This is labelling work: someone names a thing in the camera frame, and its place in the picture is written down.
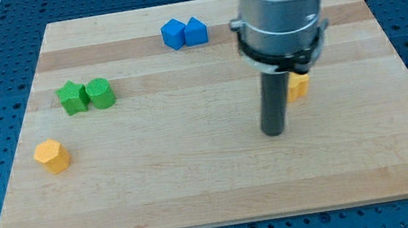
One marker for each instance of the yellow heart block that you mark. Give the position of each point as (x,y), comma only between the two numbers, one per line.
(298,85)

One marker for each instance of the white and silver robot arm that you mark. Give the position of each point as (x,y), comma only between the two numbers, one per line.
(280,36)

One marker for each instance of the blue cube block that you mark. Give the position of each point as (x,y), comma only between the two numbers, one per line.
(173,34)

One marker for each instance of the light wooden board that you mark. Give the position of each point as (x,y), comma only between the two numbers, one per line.
(182,146)

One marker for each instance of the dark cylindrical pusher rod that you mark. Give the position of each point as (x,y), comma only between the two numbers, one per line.
(274,95)

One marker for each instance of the green cylinder block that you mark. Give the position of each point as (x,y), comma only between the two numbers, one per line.
(100,93)

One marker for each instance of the green star block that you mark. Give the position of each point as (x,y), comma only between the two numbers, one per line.
(73,97)

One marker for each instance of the yellow hexagon block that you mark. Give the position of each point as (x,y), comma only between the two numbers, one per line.
(53,156)

